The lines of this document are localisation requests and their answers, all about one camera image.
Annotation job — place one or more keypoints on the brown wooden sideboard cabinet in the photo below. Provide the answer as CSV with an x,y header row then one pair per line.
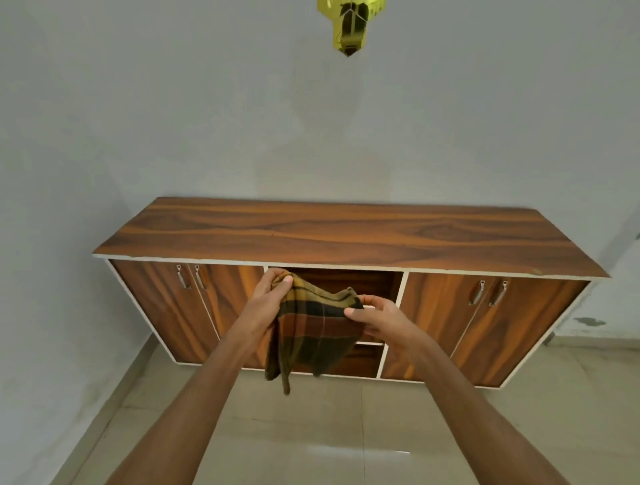
x,y
350,235

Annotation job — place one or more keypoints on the brown yellow checked cloth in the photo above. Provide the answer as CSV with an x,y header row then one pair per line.
x,y
315,330

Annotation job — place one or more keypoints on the person's left thumb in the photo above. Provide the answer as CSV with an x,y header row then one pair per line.
x,y
282,287

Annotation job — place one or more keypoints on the person's right hand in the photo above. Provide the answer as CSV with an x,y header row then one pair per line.
x,y
387,325

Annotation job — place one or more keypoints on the person's right thumb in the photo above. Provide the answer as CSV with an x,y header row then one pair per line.
x,y
361,316

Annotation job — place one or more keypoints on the narrow wooden cabinet door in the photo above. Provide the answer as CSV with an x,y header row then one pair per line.
x,y
230,295
435,310

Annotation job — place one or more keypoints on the wide wooden cabinet door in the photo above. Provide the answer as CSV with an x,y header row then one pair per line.
x,y
520,330
160,315

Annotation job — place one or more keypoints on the person's left forearm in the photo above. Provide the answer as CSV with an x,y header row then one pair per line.
x,y
190,414

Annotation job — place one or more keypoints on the white-edged cabinet shelf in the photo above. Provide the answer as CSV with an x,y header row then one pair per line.
x,y
371,343

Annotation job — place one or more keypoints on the person's right forearm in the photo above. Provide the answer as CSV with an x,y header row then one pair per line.
x,y
480,424

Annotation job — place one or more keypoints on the gold hanging ornament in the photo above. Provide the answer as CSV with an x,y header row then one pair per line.
x,y
351,25

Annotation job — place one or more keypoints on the person's left hand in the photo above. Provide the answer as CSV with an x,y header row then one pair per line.
x,y
260,310

